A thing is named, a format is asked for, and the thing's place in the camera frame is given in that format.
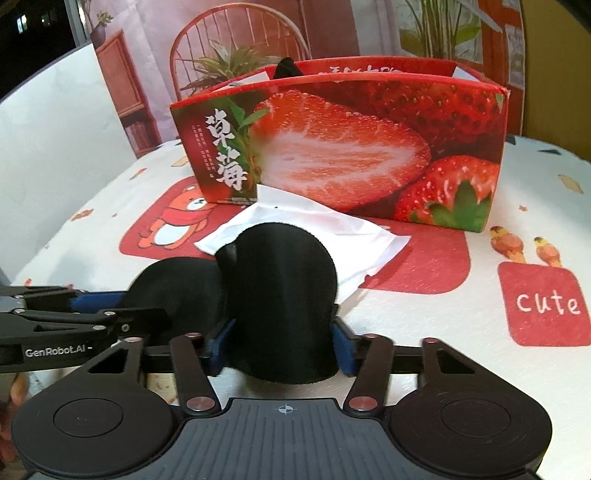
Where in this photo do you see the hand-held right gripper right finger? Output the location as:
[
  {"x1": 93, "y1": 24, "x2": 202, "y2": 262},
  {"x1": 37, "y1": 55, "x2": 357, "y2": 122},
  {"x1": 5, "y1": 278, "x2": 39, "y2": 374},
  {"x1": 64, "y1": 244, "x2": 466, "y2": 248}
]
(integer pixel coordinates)
[{"x1": 331, "y1": 316, "x2": 484, "y2": 413}]

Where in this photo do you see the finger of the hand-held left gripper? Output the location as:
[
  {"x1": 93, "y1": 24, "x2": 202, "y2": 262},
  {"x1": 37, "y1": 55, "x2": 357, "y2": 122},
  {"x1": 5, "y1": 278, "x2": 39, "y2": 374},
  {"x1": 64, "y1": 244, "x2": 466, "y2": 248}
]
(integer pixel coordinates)
[
  {"x1": 0, "y1": 285, "x2": 131, "y2": 312},
  {"x1": 0, "y1": 307, "x2": 156, "y2": 345}
]

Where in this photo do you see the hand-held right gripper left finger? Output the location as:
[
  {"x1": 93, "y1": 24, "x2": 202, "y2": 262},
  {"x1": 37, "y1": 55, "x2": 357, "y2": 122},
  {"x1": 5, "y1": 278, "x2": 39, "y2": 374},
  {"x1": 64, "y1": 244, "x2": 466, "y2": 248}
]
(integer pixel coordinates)
[{"x1": 88, "y1": 322, "x2": 237, "y2": 414}]

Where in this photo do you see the black fleece cloth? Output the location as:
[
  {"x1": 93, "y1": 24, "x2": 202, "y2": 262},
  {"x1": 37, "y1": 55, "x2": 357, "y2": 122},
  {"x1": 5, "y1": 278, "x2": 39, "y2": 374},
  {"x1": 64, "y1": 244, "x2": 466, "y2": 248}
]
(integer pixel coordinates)
[{"x1": 124, "y1": 222, "x2": 341, "y2": 387}]

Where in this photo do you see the red strawberry print box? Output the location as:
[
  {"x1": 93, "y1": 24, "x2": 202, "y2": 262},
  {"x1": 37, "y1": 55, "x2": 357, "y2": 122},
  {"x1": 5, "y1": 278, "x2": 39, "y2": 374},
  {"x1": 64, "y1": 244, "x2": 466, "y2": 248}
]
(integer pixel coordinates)
[{"x1": 169, "y1": 58, "x2": 511, "y2": 232}]

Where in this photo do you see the white plastic wrapper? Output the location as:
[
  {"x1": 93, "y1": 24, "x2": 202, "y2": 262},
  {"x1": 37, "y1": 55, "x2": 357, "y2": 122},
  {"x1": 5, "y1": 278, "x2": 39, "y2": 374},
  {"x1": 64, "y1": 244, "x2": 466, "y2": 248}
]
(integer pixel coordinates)
[{"x1": 194, "y1": 185, "x2": 413, "y2": 296}]

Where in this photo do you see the white printed tablecloth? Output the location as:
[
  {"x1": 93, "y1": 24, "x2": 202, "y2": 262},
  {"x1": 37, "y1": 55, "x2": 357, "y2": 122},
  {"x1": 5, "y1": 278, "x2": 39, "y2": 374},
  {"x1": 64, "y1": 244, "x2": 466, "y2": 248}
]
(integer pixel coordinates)
[{"x1": 0, "y1": 133, "x2": 591, "y2": 407}]

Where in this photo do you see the white panel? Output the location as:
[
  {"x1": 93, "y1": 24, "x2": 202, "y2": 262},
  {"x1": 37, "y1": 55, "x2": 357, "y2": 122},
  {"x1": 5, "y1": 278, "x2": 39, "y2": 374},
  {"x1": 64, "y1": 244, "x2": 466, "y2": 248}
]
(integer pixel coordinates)
[{"x1": 0, "y1": 44, "x2": 139, "y2": 282}]

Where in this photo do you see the dark window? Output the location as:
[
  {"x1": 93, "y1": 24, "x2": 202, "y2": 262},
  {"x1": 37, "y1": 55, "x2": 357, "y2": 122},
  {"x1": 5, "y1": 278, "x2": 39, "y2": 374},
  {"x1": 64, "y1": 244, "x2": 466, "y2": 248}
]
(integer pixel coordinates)
[{"x1": 0, "y1": 0, "x2": 90, "y2": 101}]

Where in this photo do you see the printed wall poster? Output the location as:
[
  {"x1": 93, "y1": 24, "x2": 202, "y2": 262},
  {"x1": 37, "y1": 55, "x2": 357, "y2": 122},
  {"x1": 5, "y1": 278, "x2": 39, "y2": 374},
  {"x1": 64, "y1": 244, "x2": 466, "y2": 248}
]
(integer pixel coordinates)
[{"x1": 90, "y1": 0, "x2": 528, "y2": 161}]

